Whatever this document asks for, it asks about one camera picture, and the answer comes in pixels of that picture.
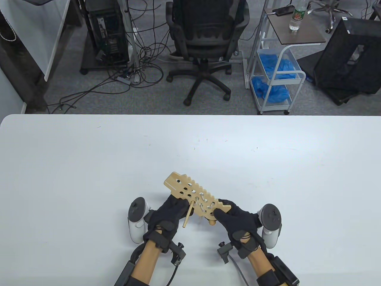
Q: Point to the person's right hand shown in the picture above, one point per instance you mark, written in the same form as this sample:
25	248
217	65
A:
238	222

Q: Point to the person's left hand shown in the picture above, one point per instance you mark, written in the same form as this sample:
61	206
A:
166	217

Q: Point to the wooden crocodile lacing toy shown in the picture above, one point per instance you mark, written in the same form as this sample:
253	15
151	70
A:
172	181

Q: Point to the black right forearm box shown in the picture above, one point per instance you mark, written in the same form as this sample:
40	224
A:
282	269

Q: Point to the person's right forearm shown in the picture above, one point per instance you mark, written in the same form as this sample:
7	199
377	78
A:
259	263

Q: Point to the black left forearm box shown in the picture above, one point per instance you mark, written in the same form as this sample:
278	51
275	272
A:
125	275

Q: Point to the person's left forearm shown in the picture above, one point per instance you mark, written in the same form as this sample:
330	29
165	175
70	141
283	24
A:
146	260

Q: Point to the grey white left hand controller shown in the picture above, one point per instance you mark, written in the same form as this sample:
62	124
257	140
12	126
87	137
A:
137	214

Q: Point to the grey white hand controller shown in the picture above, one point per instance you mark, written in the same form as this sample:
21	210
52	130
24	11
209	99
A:
137	214
269	216

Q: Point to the grey white right hand controller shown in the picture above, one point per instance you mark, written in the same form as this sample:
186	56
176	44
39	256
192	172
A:
269	216

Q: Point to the blue gloves pile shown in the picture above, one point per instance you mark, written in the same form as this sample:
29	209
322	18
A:
282	67
271	89

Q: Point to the grey power strip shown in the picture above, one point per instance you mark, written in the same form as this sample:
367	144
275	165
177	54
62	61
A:
122	79

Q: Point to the white rolling cart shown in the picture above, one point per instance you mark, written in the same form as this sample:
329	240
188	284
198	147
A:
302	74

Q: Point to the black flat stand base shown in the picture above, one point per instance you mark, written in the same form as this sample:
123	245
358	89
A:
342	96

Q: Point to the black wheeled platform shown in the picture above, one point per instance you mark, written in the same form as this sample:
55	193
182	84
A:
89	64

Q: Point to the silver metal pole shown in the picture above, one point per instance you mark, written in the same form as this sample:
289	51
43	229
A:
133	44

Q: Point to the black office chair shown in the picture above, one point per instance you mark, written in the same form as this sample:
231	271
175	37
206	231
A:
205	38

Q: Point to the black mesh box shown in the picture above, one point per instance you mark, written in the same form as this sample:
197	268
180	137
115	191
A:
336	59

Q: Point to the black computer tower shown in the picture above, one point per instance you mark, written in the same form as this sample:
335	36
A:
108	29

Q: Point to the brown side table top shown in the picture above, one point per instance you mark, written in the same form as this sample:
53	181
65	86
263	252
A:
303	35

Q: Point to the clear plastic water bottle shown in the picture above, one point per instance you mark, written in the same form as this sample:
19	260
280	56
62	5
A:
296	18

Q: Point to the black phone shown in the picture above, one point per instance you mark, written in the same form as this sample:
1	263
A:
284	10

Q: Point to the chrome chair base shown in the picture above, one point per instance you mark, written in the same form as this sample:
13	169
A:
329	16

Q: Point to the white board panel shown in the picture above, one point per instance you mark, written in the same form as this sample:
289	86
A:
35	29

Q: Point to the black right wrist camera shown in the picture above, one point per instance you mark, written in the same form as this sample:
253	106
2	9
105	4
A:
223	251

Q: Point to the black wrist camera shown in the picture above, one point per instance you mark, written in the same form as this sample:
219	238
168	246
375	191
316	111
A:
223	251
178	253

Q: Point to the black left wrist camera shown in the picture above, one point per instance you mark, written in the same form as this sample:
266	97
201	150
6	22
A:
178	253

